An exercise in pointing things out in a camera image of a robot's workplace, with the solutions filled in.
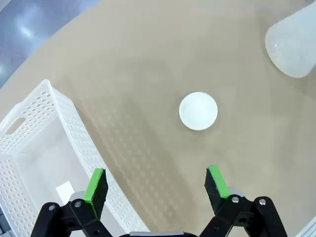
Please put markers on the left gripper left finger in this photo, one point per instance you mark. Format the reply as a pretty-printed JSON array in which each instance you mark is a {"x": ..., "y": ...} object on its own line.
[{"x": 96, "y": 195}]

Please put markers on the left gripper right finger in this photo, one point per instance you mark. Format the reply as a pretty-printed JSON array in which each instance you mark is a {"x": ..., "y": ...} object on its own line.
[{"x": 215, "y": 195}]

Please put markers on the white round cap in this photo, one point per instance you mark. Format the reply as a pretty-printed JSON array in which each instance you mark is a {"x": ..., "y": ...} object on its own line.
[{"x": 198, "y": 111}]

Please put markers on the white paper label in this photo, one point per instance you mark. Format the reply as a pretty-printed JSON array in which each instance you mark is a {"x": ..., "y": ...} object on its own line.
[{"x": 64, "y": 190}]

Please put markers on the white perforated plastic basket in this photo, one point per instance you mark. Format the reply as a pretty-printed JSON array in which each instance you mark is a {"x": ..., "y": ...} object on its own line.
[{"x": 37, "y": 148}]

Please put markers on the translucent conical flask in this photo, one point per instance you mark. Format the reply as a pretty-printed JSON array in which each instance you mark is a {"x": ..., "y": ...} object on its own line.
[{"x": 291, "y": 44}]

